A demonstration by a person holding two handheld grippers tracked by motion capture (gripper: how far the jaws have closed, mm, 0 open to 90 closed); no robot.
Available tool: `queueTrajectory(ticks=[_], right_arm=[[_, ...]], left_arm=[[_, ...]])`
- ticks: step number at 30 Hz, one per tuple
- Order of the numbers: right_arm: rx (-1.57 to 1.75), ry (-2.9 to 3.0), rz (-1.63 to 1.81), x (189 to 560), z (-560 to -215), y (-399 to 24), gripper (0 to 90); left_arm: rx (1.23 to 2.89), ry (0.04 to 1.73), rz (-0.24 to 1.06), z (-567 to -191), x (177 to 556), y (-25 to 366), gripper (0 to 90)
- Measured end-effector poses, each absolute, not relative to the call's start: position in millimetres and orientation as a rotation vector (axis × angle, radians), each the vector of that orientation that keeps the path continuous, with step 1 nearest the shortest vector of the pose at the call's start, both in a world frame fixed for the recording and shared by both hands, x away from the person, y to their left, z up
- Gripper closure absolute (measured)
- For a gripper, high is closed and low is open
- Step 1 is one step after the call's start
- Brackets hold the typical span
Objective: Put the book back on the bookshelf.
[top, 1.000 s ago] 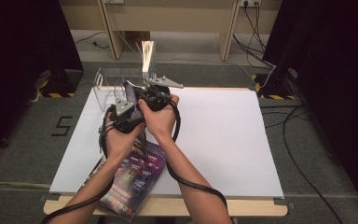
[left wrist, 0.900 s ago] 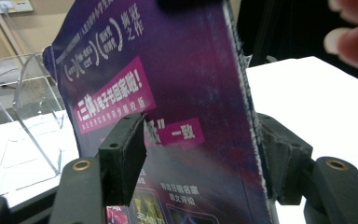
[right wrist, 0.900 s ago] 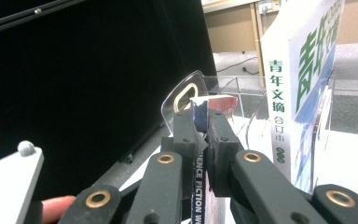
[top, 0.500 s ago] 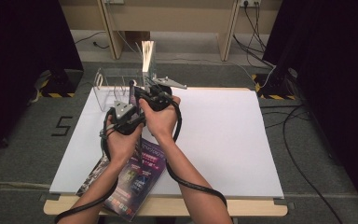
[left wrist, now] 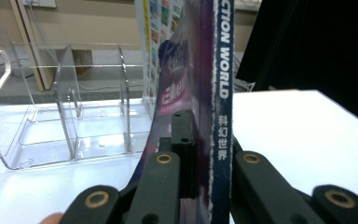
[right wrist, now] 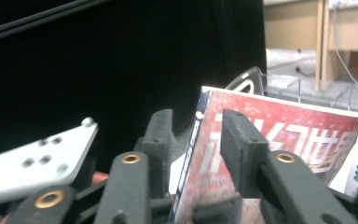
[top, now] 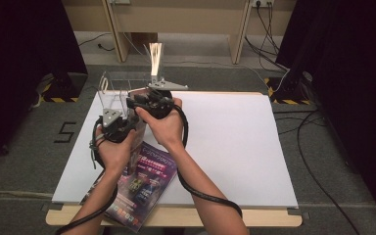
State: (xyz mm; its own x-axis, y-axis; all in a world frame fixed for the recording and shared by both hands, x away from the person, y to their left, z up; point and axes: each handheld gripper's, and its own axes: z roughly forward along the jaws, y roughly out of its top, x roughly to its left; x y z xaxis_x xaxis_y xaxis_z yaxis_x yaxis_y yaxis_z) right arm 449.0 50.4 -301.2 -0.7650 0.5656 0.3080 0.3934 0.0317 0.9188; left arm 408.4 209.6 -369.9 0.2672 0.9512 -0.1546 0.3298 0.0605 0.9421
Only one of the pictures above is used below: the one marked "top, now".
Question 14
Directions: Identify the person's right hand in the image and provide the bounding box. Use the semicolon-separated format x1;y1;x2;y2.
135;99;184;151

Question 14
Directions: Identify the black stand base hazard tape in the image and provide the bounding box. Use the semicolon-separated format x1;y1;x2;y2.
263;70;312;106
40;71;88;104

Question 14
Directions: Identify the long black floor cable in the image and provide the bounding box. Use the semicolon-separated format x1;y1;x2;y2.
296;111;361;235

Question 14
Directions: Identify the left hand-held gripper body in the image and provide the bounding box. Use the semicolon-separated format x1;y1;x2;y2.
101;108;141;144

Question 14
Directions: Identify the clear acrylic magazine rack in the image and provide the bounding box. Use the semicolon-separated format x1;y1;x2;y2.
97;70;167;120

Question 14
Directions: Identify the white wall socket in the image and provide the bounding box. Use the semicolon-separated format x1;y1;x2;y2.
252;0;275;8

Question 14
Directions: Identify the grey corner bracket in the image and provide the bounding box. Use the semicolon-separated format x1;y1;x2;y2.
40;202;64;212
287;207;311;220

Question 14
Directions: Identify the purple magazine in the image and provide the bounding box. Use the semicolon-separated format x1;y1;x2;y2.
81;141;179;233

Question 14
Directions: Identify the brown cardboard box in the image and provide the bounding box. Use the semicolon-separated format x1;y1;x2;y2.
130;31;160;50

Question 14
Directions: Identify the black curtain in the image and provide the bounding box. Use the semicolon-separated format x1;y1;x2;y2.
0;0;88;170
275;0;376;226

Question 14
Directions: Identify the person's left hand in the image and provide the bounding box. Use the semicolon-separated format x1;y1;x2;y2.
95;128;138;174

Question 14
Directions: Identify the black floor cable with plug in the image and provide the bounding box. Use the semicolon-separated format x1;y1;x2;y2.
77;31;116;53

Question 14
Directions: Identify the right hand-held gripper cable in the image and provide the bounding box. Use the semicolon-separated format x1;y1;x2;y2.
172;103;244;219

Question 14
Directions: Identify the white magazine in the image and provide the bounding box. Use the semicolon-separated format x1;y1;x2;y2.
147;42;166;86

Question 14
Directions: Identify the black power cable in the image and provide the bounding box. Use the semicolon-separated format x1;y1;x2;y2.
266;1;290;71
255;1;290;71

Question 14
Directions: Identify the beige wooden desk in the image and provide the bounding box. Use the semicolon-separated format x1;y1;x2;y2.
61;0;298;66

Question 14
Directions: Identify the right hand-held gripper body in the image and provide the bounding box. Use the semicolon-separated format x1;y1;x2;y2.
141;79;189;120

